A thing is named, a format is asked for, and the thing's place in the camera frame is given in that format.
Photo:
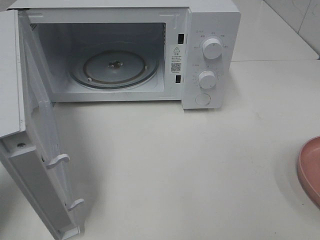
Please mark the round door release button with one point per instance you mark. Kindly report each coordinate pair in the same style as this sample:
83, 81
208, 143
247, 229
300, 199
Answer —
203, 99

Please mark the white timer knob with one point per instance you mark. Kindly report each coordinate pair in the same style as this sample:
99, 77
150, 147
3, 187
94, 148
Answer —
207, 79

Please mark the white microwave door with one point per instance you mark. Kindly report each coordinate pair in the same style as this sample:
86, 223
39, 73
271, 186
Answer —
30, 148

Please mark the pink round plate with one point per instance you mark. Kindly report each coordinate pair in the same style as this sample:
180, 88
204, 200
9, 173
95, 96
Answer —
308, 169

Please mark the white warning label sticker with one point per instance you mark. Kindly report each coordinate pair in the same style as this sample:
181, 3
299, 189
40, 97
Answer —
176, 58

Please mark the glass microwave turntable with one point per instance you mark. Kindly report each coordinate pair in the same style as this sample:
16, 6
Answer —
114, 65

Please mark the white microwave oven body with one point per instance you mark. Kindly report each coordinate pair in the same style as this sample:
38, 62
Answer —
66, 26

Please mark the white upper power knob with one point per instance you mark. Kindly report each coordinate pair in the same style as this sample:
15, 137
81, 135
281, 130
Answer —
212, 48

